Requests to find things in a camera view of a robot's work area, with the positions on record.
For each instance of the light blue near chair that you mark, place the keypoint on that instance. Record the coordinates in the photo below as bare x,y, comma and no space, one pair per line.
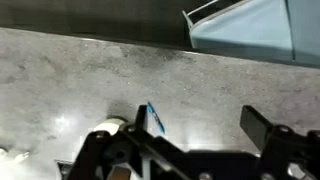
282,31

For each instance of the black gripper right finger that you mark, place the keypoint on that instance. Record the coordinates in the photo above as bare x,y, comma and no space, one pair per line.
255,125

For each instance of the white bowl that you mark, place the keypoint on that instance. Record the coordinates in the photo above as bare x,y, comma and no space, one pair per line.
111,125

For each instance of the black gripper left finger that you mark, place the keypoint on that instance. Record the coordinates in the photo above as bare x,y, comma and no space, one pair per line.
141,117

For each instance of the blue pen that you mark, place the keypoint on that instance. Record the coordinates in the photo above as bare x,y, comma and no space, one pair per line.
155,116

